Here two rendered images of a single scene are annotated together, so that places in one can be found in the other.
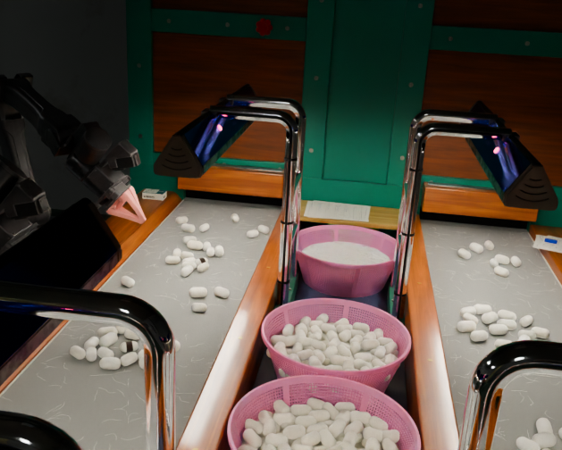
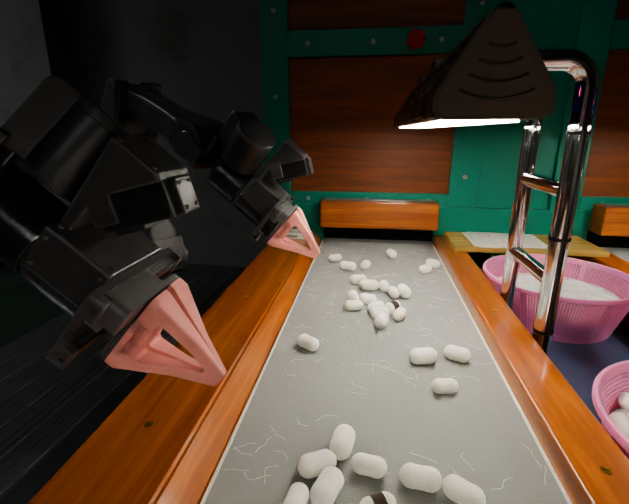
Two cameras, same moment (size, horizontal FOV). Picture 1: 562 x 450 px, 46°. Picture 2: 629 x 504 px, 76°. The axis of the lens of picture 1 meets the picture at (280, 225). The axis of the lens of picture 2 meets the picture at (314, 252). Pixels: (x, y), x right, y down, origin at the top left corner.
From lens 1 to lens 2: 0.86 m
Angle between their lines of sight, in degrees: 3
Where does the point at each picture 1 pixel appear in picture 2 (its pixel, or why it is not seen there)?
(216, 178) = (363, 212)
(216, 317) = (482, 403)
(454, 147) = not seen: outside the picture
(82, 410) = not seen: outside the picture
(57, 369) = not seen: outside the picture
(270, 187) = (423, 219)
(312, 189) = (464, 220)
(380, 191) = (541, 217)
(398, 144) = not seen: hidden behind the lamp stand
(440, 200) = (624, 221)
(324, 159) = (478, 186)
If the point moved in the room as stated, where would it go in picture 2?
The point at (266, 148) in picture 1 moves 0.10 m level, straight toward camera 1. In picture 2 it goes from (413, 179) to (423, 183)
